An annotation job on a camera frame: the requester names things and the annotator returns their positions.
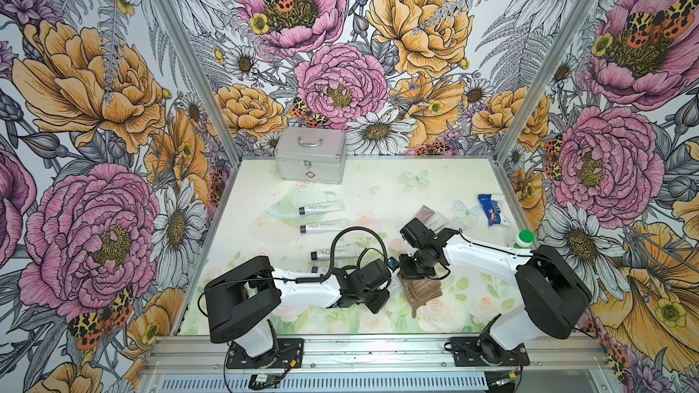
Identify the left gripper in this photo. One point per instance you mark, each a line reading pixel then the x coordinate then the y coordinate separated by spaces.
pixel 380 297

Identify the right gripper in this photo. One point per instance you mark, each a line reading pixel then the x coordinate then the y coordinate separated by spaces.
pixel 404 261

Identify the metallic pink toothpaste tube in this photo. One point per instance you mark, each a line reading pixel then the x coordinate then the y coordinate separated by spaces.
pixel 425 214

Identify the black cap toothpaste tube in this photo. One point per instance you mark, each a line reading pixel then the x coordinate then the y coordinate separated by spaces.
pixel 437 222

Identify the pink cap toothpaste tube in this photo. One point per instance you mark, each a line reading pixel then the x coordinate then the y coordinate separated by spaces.
pixel 395 287

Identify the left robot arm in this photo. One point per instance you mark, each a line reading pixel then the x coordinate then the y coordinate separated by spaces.
pixel 239 302

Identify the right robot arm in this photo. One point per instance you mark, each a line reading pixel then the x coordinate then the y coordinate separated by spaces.
pixel 553 296

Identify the purple cap toothpaste tube upper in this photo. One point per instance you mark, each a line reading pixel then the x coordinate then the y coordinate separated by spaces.
pixel 325 226

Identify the dark green cap toothpaste tube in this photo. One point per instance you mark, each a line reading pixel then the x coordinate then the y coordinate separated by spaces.
pixel 323 207

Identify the blue bandage packet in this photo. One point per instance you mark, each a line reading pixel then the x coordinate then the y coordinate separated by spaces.
pixel 491 206

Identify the green cap white bottle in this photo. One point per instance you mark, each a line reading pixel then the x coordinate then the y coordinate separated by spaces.
pixel 524 239

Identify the silver metal first-aid case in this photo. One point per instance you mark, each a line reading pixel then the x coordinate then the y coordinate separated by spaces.
pixel 311 155

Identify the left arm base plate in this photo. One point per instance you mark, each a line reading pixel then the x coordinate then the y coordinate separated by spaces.
pixel 288 353

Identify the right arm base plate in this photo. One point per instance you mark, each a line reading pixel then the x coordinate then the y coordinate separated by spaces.
pixel 473 351

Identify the aluminium front rail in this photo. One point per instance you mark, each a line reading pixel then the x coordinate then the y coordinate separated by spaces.
pixel 384 363

